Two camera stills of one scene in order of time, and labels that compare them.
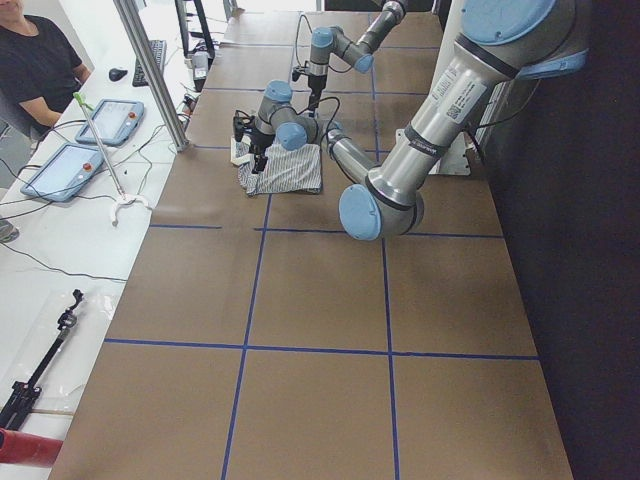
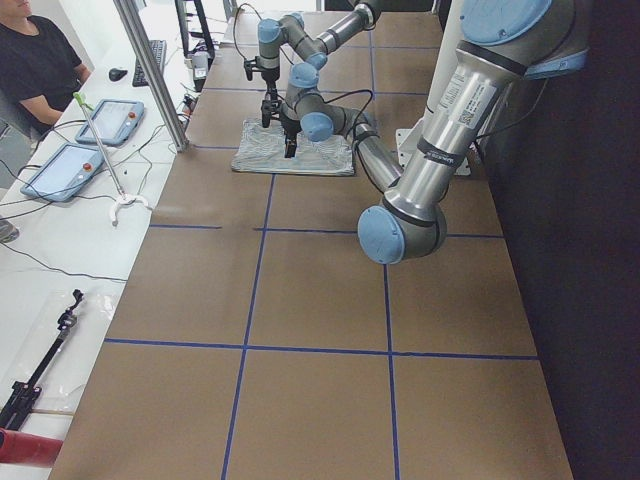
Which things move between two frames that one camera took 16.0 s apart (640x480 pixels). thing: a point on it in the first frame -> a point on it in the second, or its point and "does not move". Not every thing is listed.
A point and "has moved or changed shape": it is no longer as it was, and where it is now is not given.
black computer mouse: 116,74 does not move
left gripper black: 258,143 -> 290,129
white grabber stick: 125,198 does not move
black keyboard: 159,50 does not move
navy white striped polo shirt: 297,170 has moved or changed shape
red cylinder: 22,448 does not move
